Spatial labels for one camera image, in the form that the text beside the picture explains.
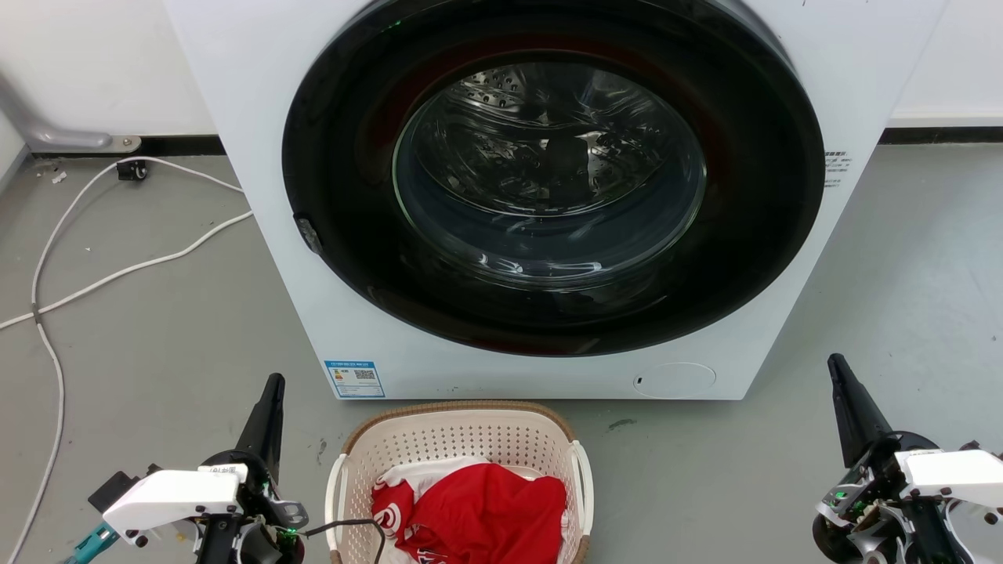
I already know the round white filter cover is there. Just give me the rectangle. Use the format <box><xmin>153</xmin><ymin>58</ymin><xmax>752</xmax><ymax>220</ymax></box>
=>
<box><xmin>633</xmin><ymin>362</ymin><xmax>717</xmax><ymax>399</ymax></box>

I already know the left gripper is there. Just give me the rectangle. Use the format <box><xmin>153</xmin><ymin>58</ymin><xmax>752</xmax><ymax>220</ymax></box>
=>
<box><xmin>102</xmin><ymin>374</ymin><xmax>309</xmax><ymax>564</ymax></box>

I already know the black round glass washer door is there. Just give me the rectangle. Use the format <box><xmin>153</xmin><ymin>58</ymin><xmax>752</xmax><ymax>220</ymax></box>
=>
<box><xmin>281</xmin><ymin>0</ymin><xmax>826</xmax><ymax>358</ymax></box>

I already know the grey floor pipe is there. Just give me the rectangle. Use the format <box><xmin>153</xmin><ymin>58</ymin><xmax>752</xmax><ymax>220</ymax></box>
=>
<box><xmin>0</xmin><ymin>72</ymin><xmax>143</xmax><ymax>155</ymax></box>

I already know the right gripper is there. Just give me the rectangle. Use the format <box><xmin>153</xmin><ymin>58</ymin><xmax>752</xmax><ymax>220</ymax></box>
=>
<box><xmin>813</xmin><ymin>353</ymin><xmax>1003</xmax><ymax>564</ymax></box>

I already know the grey printed warning label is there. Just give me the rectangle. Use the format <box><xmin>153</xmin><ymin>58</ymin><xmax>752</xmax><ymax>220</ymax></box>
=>
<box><xmin>823</xmin><ymin>150</ymin><xmax>852</xmax><ymax>190</ymax></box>

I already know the white garment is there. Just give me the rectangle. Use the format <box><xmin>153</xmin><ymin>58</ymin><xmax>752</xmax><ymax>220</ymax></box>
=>
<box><xmin>375</xmin><ymin>456</ymin><xmax>572</xmax><ymax>564</ymax></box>

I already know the white front-load washing machine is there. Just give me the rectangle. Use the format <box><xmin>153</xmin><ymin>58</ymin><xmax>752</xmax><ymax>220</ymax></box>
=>
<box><xmin>162</xmin><ymin>0</ymin><xmax>950</xmax><ymax>401</ymax></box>

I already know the red garment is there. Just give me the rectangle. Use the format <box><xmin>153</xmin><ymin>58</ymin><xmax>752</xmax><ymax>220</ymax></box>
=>
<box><xmin>371</xmin><ymin>461</ymin><xmax>567</xmax><ymax>564</ymax></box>

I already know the blue energy label sticker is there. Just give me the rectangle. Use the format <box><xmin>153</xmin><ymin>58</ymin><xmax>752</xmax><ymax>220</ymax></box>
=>
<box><xmin>324</xmin><ymin>360</ymin><xmax>386</xmax><ymax>399</ymax></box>

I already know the white straight floor cable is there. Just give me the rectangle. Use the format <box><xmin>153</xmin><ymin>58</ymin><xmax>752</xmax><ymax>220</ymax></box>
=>
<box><xmin>0</xmin><ymin>210</ymin><xmax>255</xmax><ymax>331</ymax></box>

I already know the cream plastic laundry basket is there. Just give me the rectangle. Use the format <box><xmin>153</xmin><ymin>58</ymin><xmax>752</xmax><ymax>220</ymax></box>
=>
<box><xmin>325</xmin><ymin>400</ymin><xmax>595</xmax><ymax>564</ymax></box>

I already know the long white looping floor cable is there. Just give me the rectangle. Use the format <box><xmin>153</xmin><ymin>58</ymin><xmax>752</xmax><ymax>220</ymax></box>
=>
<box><xmin>4</xmin><ymin>156</ymin><xmax>245</xmax><ymax>564</ymax></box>

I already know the grey washer door latch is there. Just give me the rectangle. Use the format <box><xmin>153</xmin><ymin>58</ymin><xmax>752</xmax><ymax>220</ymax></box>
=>
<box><xmin>295</xmin><ymin>216</ymin><xmax>324</xmax><ymax>256</ymax></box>

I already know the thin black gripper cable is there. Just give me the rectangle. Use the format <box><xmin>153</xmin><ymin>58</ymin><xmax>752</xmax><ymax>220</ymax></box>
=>
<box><xmin>301</xmin><ymin>518</ymin><xmax>387</xmax><ymax>564</ymax></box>

